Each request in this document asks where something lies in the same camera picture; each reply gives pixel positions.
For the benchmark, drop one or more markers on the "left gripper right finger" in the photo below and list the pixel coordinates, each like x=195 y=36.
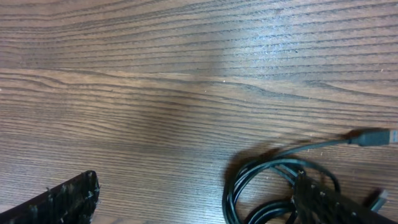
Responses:
x=316 y=203

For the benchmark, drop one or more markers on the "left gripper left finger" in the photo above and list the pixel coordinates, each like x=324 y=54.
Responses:
x=72 y=202

